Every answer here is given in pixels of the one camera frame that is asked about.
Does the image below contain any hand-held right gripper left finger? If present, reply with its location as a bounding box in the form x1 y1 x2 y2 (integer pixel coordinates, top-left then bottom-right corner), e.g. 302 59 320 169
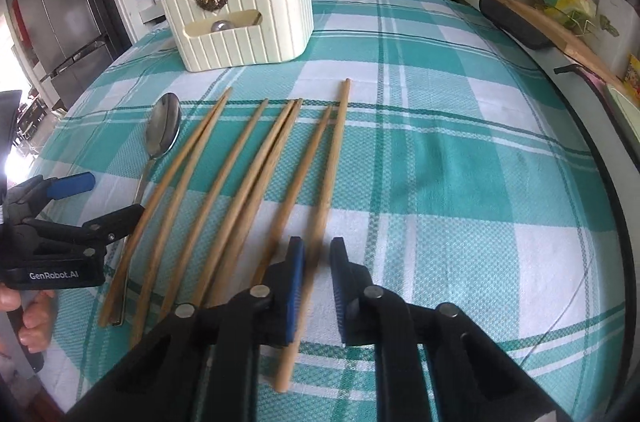
65 236 307 422

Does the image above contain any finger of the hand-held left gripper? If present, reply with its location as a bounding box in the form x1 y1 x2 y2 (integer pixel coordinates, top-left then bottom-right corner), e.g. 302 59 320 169
5 172 96 223
30 203 146 253

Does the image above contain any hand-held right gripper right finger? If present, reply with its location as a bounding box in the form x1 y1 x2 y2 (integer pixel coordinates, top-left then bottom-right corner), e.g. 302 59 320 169
329 237 558 422

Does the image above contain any wooden chopstick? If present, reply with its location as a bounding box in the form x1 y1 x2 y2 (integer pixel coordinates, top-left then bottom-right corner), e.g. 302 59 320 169
250 99 305 285
129 95 228 348
285 105 335 253
274 78 352 394
192 100 297 305
97 86 235 328
162 99 270 320

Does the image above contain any metal spoon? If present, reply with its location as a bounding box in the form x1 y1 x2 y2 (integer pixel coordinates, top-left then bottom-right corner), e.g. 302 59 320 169
111 92 182 328

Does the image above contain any cream ribbed utensil holder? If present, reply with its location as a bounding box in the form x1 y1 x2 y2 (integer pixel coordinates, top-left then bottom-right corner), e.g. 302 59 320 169
159 0 315 73

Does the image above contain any person's left hand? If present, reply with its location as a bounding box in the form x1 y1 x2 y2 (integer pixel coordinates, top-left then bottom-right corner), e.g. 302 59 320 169
0 285 56 353

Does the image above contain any teal white plaid tablecloth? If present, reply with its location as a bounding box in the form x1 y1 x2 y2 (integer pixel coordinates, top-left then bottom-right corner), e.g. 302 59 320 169
37 0 618 422

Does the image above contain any steel refrigerator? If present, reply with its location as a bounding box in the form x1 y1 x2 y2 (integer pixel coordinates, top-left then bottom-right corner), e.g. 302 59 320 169
0 0 128 108

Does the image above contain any black frying pan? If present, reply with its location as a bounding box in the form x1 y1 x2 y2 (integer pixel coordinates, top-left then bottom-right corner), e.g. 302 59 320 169
478 0 556 50

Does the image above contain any wooden cutting board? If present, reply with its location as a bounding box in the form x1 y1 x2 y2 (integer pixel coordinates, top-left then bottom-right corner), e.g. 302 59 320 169
487 0 640 103

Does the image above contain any yellow packet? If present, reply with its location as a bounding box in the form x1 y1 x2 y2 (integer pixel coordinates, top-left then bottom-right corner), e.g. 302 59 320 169
622 55 640 98

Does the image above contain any yellow green plastic bag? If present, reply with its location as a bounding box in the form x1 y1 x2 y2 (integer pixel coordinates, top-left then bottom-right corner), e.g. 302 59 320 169
537 0 598 36

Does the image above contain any white knife block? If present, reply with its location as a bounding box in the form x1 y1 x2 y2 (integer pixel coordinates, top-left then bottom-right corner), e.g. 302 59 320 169
597 0 640 53

